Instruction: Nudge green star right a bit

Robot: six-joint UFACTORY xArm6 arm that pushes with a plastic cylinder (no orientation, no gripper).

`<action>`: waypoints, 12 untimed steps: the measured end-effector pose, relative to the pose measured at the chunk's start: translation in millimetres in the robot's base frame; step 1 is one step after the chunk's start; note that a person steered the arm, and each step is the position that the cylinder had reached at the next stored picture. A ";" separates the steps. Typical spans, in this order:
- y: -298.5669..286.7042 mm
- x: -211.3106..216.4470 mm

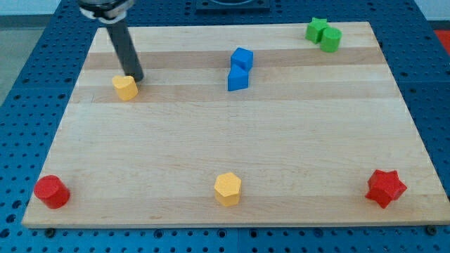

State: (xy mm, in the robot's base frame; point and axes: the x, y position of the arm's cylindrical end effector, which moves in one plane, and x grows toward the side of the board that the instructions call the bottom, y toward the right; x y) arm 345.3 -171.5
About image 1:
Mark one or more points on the blue cube block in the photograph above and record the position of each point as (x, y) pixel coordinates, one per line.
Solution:
(243, 58)

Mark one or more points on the green star block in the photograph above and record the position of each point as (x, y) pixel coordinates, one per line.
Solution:
(315, 29)

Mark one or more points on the red object at edge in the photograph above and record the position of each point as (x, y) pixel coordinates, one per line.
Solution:
(444, 38)

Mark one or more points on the wooden board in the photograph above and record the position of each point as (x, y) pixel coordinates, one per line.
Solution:
(304, 137)

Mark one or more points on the green cylinder block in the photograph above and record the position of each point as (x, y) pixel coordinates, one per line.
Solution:
(330, 40)

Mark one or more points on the red cylinder block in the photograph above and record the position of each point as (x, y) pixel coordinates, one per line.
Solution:
(52, 191)

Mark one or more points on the yellow hexagon block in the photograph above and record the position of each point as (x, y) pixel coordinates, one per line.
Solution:
(227, 189)

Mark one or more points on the red star block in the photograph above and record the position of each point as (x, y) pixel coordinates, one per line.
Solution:
(385, 187)

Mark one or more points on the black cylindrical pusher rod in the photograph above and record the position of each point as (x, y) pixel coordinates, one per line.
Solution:
(125, 50)

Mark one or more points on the blue triangle block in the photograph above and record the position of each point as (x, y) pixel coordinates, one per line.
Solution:
(238, 79)

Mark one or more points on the yellow heart block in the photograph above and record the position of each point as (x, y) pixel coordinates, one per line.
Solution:
(125, 87)

